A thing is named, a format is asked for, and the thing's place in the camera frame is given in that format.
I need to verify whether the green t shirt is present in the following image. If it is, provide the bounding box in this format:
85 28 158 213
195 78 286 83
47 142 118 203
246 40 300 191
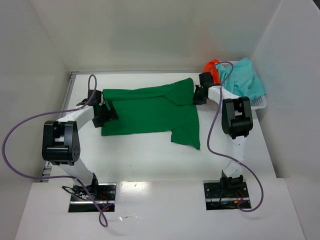
101 78 201 150

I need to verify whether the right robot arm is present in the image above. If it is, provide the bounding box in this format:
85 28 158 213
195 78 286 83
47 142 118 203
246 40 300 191
193 85 253 195

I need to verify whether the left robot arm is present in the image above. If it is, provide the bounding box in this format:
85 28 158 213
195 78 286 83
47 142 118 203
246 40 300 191
42 100 119 195

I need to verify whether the orange t shirt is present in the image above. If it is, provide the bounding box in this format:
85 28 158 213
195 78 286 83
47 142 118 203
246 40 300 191
203 59 221 85

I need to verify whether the teal t shirt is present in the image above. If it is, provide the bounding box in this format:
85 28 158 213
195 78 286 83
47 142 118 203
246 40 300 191
215 57 266 103

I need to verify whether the white plastic basket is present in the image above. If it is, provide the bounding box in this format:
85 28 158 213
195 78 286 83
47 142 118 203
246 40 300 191
219 60 268 111

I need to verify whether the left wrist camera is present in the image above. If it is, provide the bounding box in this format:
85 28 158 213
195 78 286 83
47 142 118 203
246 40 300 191
87 90 104 106

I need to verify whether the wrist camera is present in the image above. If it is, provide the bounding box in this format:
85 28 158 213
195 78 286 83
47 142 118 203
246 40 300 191
198 72 214 88
87 90 104 106

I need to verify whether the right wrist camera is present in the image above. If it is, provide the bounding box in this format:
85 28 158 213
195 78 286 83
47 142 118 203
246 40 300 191
198 72 214 88

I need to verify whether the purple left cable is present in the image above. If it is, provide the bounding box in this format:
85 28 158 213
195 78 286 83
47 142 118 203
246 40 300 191
1 74 114 228

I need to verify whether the purple cable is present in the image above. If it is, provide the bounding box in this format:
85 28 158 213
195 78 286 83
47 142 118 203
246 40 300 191
1 74 114 228
206 61 264 213

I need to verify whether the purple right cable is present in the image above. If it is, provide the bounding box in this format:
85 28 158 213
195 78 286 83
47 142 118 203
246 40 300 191
206 61 264 213

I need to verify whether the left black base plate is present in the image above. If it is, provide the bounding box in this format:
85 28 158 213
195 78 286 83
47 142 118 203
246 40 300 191
61 183 117 213

